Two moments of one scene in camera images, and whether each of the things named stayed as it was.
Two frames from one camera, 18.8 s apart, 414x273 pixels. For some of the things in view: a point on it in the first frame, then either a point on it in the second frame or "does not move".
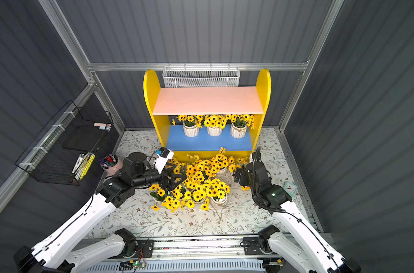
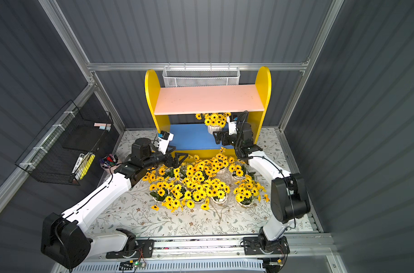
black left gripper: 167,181 -> 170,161
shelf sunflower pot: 217,190 does not move
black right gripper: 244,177 -> 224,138
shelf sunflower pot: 206,170 does not move
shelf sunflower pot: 158,195 does not move
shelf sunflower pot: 179,199 does not move
